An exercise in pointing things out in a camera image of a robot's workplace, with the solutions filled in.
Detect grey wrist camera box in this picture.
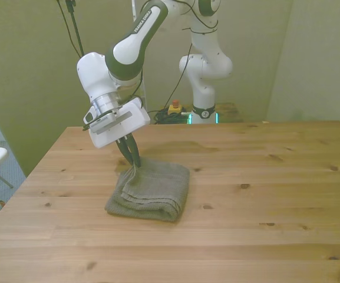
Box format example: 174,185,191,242
82,104,120,131

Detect yellow emergency stop button box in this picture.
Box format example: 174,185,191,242
167,100,184,116

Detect grey towel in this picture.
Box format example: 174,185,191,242
104,158,191,223

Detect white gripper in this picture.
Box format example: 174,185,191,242
88,97,151,169

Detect black coiled floor cables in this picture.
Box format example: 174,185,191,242
147,107,192,125

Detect black camera tripod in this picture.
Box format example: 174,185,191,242
55,0,85,59

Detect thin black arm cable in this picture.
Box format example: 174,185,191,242
171,0,219,35

